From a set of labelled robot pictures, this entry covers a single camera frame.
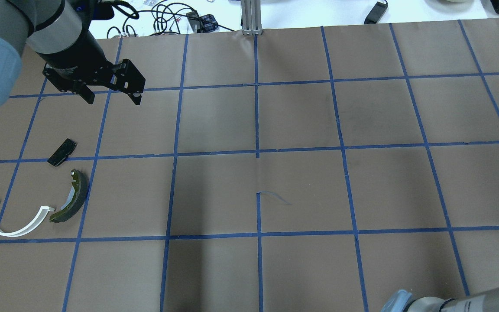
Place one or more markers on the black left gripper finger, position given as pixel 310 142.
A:
pixel 86 93
pixel 136 97

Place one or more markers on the green curved brake shoe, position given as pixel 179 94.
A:
pixel 75 200

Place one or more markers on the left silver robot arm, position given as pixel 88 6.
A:
pixel 58 31

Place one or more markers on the black brake pad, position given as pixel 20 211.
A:
pixel 62 153

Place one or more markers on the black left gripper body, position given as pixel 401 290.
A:
pixel 75 53

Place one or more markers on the aluminium frame post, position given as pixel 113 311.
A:
pixel 251 17

